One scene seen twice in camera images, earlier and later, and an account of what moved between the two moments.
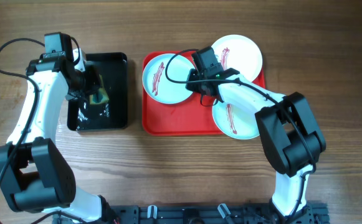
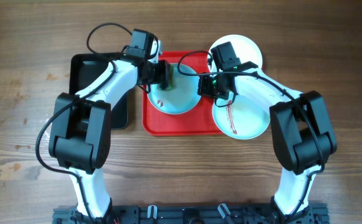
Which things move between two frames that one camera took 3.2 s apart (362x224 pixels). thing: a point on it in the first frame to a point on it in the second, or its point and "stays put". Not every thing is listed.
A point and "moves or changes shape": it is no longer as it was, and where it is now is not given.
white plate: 237,51 stays put
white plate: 156,83 stays put
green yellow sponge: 101,95 moves or changes shape
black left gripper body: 88,83 to 158,72
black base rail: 313,213 stays put
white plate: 235,121 stays put
